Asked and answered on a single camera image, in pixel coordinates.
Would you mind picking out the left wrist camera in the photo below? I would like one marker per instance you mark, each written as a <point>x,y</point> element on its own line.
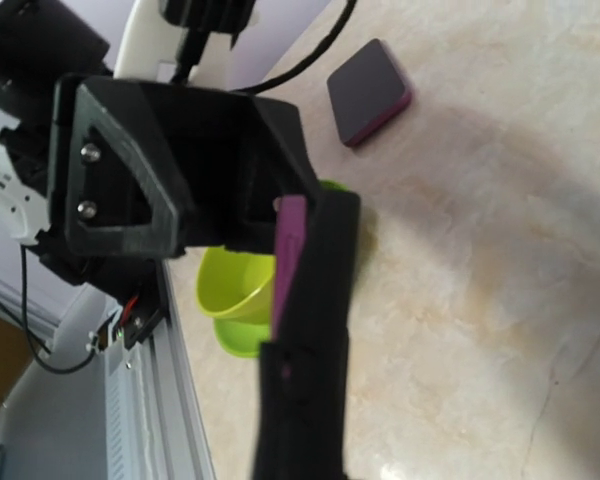
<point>195,36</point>

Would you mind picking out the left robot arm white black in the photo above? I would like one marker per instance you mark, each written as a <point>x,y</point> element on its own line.
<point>42,42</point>

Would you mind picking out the front aluminium rail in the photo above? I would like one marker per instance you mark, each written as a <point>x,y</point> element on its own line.
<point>154,426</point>

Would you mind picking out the dark phone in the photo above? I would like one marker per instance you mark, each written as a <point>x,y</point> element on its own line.
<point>366,91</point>
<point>290,237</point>

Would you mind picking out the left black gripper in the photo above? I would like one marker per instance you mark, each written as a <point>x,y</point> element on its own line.
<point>145,169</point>

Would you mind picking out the green bowl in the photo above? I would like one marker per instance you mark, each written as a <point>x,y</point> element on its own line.
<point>236,286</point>

